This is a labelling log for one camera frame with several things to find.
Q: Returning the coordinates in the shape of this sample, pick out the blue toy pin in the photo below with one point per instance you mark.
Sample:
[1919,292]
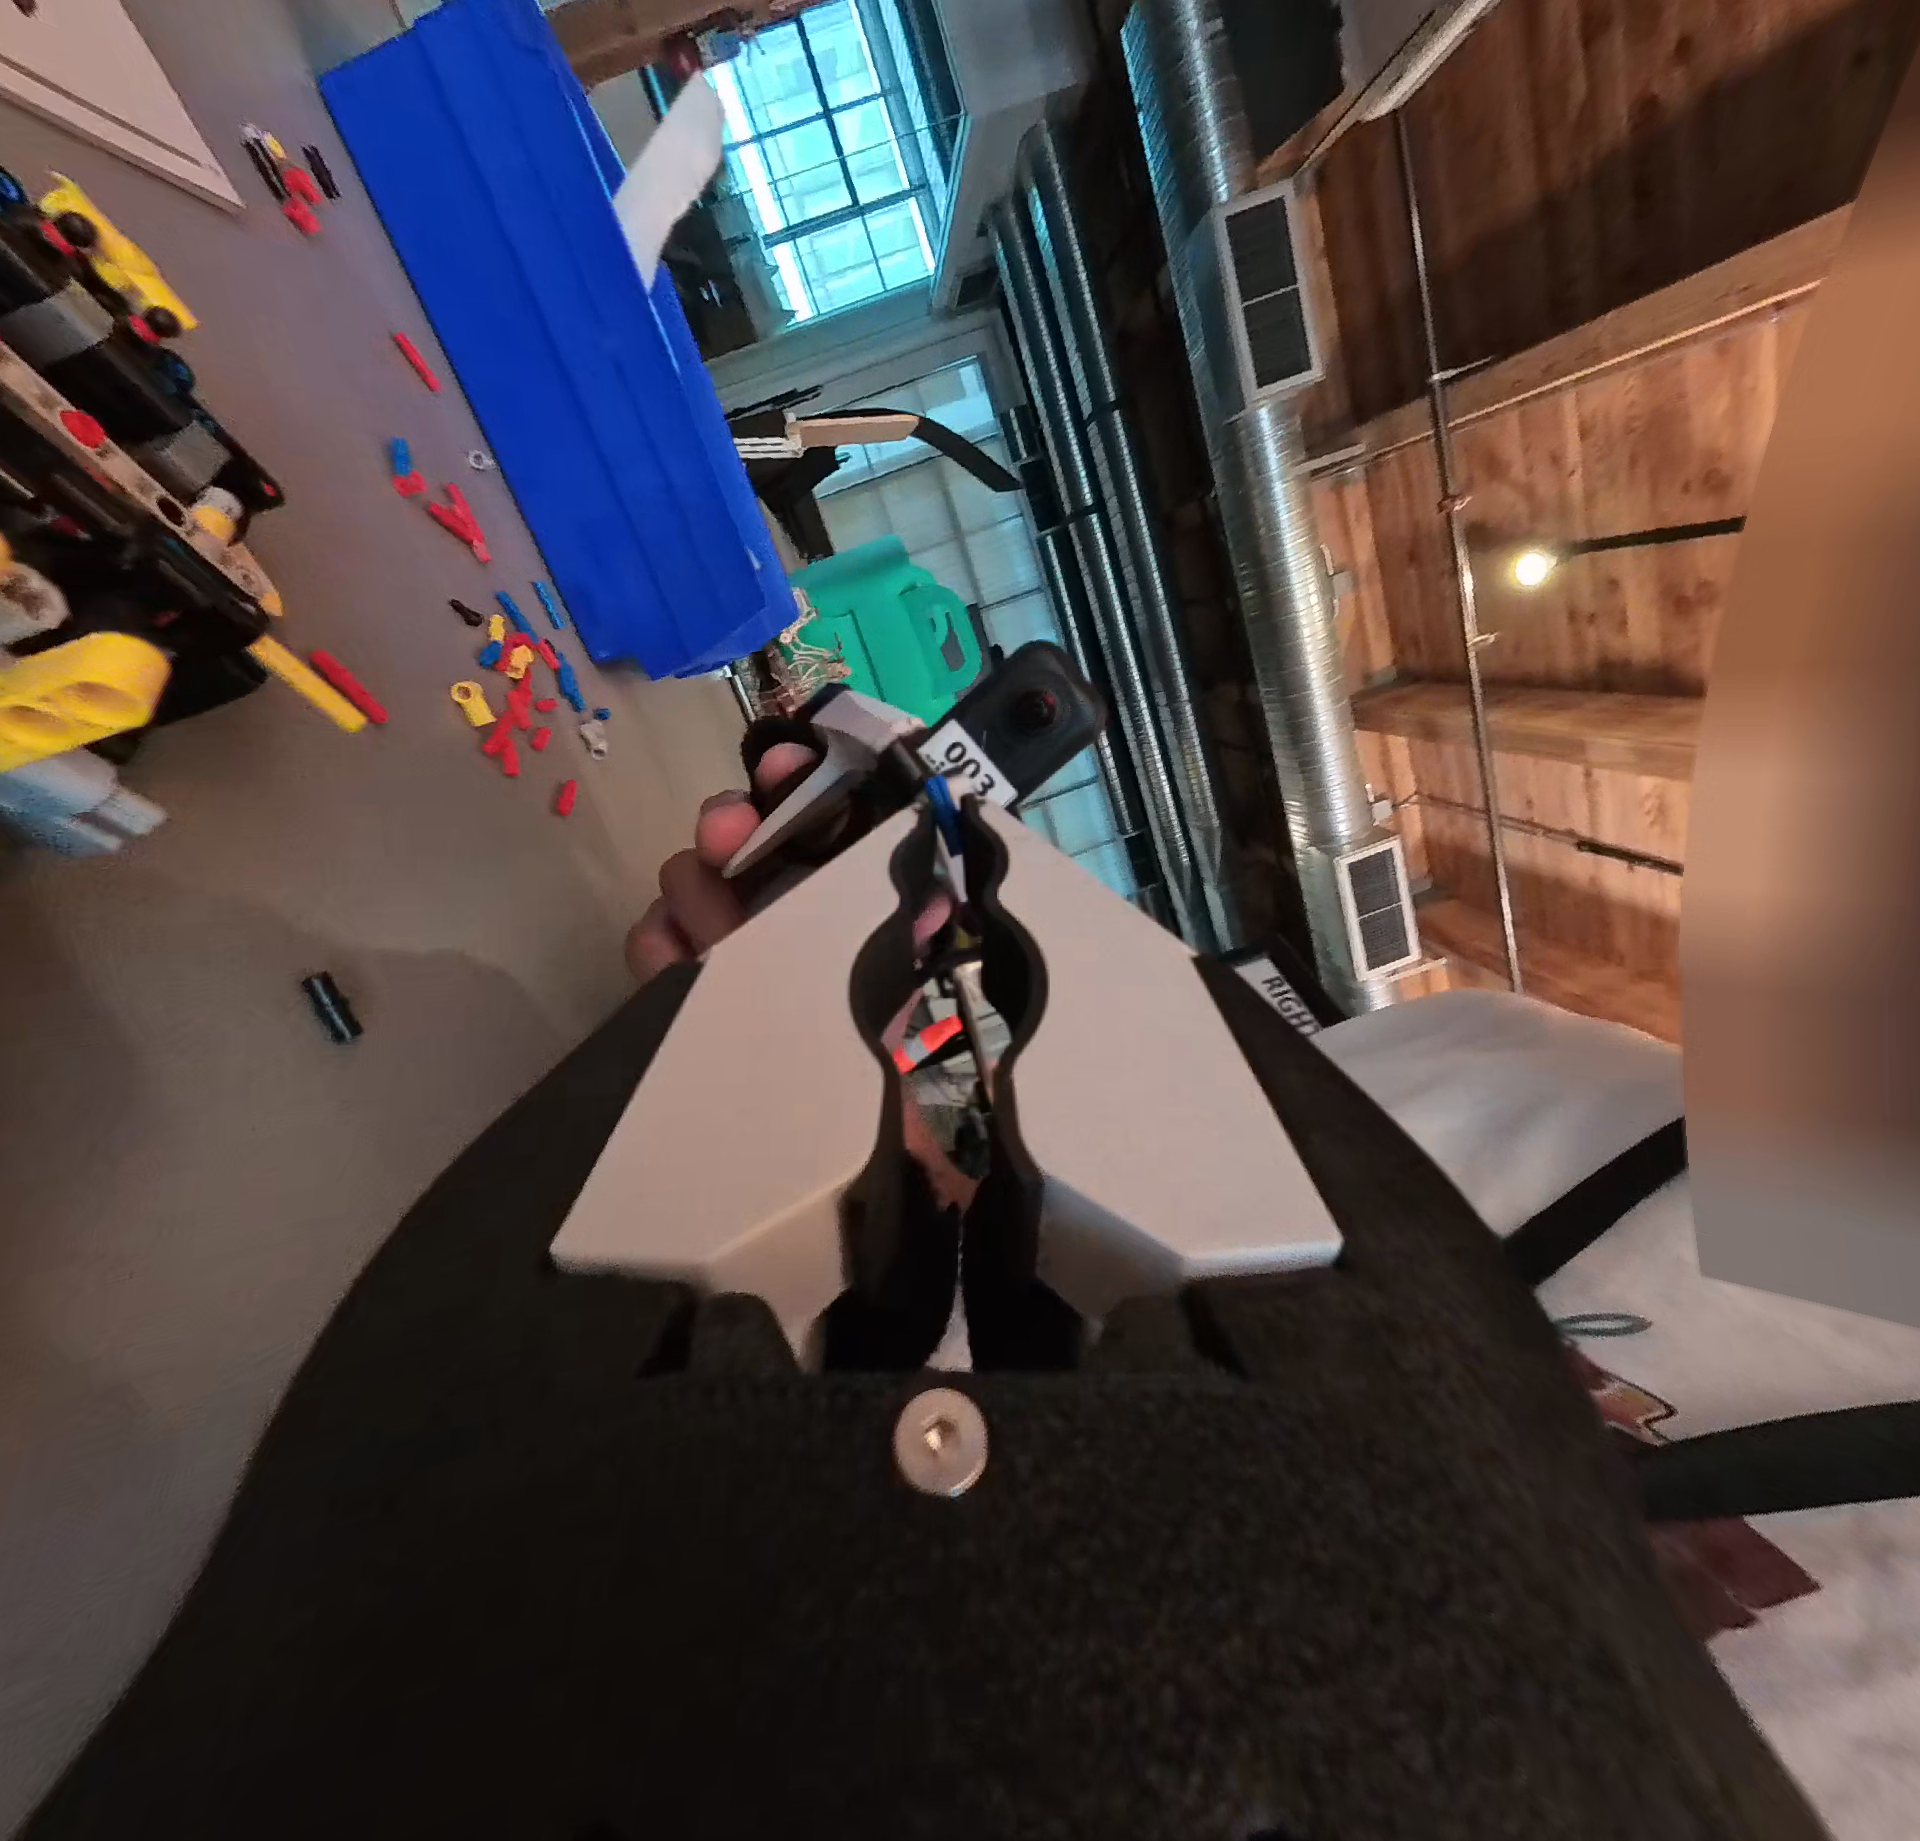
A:
[941,807]

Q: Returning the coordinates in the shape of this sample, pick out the white and tan desk lamp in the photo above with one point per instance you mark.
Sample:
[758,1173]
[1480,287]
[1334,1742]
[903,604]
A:
[848,432]

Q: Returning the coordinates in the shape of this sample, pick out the loose yellow toy connector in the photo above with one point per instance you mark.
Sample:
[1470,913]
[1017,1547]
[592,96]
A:
[473,701]

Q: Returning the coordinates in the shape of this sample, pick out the loose black toy pin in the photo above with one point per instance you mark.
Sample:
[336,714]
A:
[332,1009]

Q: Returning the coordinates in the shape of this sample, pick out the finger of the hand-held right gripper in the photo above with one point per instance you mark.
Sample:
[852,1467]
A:
[868,741]

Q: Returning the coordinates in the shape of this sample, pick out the white air vent grille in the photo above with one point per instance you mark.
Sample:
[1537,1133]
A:
[1380,913]
[1267,290]

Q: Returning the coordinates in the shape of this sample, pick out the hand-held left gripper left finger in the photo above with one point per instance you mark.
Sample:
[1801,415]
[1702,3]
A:
[706,1121]

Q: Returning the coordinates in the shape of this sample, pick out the toy brick car chassis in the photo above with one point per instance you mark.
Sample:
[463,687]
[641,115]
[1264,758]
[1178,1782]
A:
[92,672]

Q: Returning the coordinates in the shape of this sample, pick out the white paper sheet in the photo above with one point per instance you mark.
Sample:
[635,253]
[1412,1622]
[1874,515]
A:
[669,175]

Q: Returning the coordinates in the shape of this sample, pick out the person's right hand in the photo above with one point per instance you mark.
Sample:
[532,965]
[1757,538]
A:
[689,897]

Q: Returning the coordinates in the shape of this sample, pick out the white printed t-shirt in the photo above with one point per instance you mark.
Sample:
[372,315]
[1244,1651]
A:
[1439,1076]

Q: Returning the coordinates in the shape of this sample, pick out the pile of red blue pins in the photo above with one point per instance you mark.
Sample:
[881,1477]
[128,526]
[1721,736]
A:
[459,522]

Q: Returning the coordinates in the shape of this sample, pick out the red and black toy pieces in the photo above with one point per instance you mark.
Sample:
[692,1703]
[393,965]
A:
[295,175]

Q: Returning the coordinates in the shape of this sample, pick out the glowing ceiling light bulb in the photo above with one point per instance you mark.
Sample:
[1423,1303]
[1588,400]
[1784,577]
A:
[1530,569]

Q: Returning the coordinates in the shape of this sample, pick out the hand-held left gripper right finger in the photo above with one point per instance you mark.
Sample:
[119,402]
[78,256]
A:
[1186,1121]

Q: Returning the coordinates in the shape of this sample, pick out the blue plastic bin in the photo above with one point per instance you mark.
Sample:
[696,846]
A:
[527,297]

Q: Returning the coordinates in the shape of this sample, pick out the building instruction book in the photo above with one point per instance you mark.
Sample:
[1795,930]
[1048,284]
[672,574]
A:
[92,58]

